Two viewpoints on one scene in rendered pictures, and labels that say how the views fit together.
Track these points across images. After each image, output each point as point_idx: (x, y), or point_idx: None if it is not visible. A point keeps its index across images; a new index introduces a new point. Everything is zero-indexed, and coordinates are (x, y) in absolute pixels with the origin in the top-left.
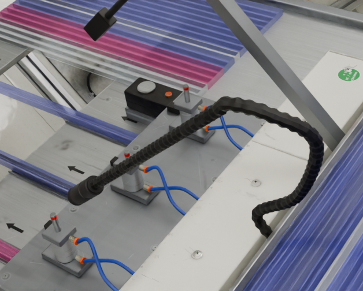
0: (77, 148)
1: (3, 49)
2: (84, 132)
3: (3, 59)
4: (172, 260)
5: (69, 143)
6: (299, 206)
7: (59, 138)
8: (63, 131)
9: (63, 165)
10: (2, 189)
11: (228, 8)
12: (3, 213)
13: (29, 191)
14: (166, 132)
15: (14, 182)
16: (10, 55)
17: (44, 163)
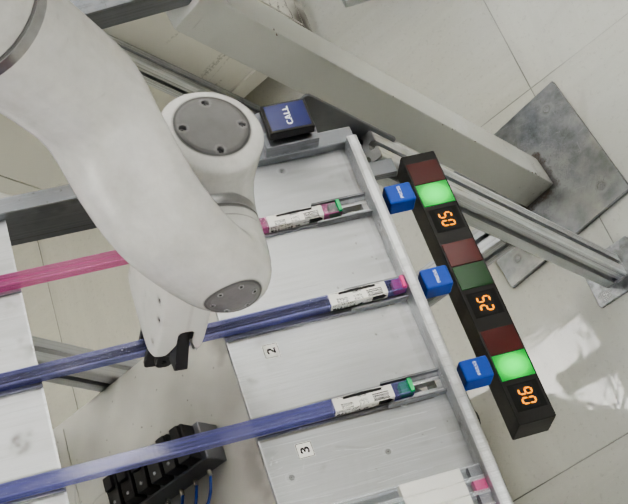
0: None
1: (315, 496)
2: (19, 475)
3: (286, 482)
4: None
5: (19, 448)
6: None
7: (38, 444)
8: (47, 455)
9: None
10: (17, 347)
11: None
12: None
13: None
14: None
15: (15, 363)
16: (289, 496)
17: (12, 406)
